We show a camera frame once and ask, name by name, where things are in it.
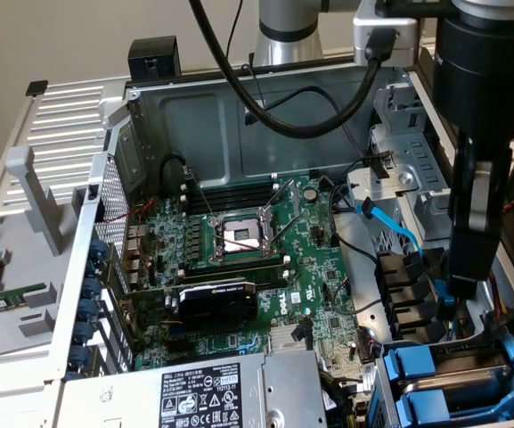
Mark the grey metal disk bay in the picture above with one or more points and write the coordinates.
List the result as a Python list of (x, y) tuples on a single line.
[(383, 397)]

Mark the black box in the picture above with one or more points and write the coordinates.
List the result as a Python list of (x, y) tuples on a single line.
[(154, 53)]

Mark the empty blue disk carrier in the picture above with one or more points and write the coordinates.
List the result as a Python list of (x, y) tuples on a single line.
[(421, 405)]

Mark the grey parts rack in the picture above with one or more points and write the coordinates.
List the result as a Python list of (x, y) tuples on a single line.
[(38, 276)]

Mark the grey metal drive cage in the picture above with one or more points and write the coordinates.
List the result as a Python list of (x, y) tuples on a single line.
[(417, 151)]

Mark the blue expansion slot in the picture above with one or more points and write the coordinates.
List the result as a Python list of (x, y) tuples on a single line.
[(177, 331)]

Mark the dark blue card latch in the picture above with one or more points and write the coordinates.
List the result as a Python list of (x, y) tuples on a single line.
[(91, 289), (92, 268), (99, 249), (77, 358), (88, 310), (84, 333)]

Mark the green motherboard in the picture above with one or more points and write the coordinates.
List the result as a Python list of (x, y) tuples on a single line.
[(310, 267)]

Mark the green RAM stick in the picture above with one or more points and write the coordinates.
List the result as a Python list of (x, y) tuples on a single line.
[(2, 302)]

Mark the grey open PC case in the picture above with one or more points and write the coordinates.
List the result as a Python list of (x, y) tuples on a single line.
[(194, 134)]

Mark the silver socket cover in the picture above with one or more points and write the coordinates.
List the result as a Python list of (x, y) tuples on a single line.
[(295, 198)]

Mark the grey power supply unit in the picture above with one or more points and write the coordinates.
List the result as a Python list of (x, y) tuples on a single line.
[(283, 392)]

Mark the hard disk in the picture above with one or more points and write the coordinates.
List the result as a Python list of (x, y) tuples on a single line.
[(410, 361)]

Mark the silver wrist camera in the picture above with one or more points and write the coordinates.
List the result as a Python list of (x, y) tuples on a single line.
[(405, 40)]

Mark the thin metal locking lever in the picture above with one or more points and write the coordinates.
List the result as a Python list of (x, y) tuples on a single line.
[(239, 243), (203, 200)]

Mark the round coin battery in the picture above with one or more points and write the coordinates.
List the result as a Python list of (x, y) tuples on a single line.
[(311, 194)]

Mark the CPU socket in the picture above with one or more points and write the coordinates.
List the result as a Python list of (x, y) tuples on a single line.
[(239, 234)]

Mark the small black bracket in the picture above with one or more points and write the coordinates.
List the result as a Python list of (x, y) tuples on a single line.
[(37, 88)]

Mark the black plastic shroud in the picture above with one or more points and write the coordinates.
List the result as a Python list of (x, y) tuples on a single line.
[(403, 290)]

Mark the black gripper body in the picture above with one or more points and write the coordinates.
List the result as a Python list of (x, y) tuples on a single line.
[(483, 67)]

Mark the black graphics card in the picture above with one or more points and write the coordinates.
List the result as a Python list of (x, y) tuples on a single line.
[(221, 307)]

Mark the silver finned heat sink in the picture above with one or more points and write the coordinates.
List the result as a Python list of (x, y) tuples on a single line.
[(281, 341)]

